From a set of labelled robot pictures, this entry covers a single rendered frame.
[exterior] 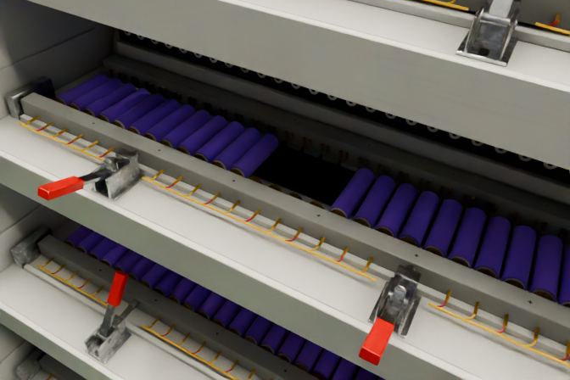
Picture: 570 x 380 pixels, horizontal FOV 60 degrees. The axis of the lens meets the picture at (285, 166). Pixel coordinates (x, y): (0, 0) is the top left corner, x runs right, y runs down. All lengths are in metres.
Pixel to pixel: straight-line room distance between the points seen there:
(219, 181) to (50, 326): 0.28
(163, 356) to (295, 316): 0.22
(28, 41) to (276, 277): 0.37
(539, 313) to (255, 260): 0.21
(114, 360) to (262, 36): 0.38
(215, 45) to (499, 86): 0.19
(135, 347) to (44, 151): 0.23
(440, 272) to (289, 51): 0.19
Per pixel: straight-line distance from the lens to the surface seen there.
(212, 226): 0.43
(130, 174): 0.47
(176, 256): 0.44
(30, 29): 0.61
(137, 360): 0.58
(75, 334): 0.61
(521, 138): 0.31
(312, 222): 0.40
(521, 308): 0.39
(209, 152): 0.47
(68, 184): 0.43
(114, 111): 0.55
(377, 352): 0.31
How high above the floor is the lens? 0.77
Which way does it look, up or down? 23 degrees down
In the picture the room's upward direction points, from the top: 12 degrees clockwise
